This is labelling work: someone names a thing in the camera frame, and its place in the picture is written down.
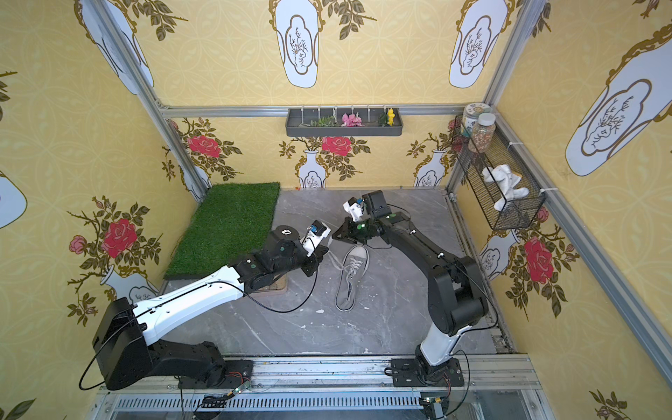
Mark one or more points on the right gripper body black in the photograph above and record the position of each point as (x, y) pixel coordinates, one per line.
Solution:
(352, 227)

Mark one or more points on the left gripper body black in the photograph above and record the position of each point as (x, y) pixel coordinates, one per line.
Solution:
(311, 260)

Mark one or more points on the grey canvas sneaker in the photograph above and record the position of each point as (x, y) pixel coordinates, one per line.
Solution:
(353, 276)

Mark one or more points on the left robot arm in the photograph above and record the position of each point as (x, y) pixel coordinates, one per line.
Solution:
(130, 342)

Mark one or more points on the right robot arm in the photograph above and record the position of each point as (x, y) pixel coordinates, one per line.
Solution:
(456, 298)

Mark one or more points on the green artificial grass mat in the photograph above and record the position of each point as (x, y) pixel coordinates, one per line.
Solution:
(233, 220)

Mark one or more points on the pink artificial flower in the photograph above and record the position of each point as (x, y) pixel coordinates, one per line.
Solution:
(351, 120)

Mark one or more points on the yellow artificial flower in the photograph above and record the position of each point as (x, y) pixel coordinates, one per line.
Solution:
(390, 117)

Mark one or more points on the green artificial plant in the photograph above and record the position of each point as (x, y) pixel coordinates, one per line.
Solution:
(321, 122)

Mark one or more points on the patterned jar behind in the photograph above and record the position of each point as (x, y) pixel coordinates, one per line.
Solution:
(470, 116)

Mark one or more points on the glass jar white lid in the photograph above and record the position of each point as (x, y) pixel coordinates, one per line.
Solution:
(482, 133)

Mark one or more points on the white plush toy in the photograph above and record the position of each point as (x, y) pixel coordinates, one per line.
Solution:
(507, 181)

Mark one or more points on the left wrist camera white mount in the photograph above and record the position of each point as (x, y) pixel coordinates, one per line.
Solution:
(315, 234)

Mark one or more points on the grey wall planter shelf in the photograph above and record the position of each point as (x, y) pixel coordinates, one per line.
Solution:
(373, 118)

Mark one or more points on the black wire basket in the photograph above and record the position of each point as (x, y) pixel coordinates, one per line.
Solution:
(517, 214)

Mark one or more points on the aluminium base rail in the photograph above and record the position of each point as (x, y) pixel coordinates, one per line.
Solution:
(466, 387)

